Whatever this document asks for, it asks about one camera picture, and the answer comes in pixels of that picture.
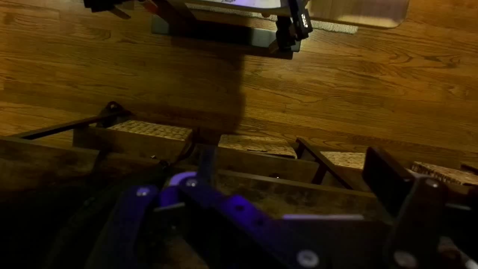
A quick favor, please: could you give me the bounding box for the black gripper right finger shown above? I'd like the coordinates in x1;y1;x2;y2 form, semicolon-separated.
361;146;413;215

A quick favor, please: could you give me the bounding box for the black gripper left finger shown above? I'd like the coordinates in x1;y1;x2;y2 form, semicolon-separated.
197;144;218;185

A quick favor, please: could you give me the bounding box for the robot base stand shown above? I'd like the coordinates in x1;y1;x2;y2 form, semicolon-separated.
80;0;313;58

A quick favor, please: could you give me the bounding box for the wooden slatted bench table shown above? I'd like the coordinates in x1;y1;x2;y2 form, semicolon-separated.
1;101;478;269

